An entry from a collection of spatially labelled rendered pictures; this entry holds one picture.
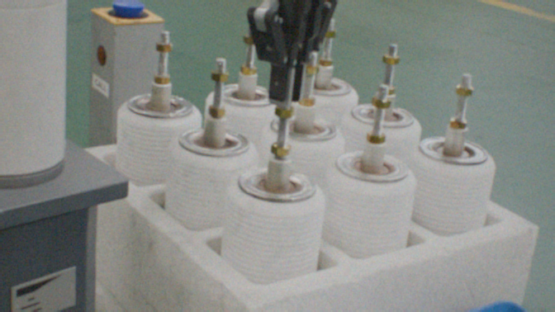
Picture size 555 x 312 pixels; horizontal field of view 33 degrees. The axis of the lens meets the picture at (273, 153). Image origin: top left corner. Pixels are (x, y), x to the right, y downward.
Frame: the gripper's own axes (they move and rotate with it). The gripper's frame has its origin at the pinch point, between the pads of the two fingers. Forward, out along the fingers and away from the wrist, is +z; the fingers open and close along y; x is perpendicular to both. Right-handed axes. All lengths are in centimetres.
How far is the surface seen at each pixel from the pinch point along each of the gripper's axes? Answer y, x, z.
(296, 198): 1.8, 3.3, 10.1
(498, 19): -207, -37, 35
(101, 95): -18.1, -36.1, 14.5
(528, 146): -101, 2, 35
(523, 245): -23.2, 19.4, 19.4
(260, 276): 4.4, 1.7, 17.7
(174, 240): 4.0, -8.5, 17.6
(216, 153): -2.3, -8.2, 10.1
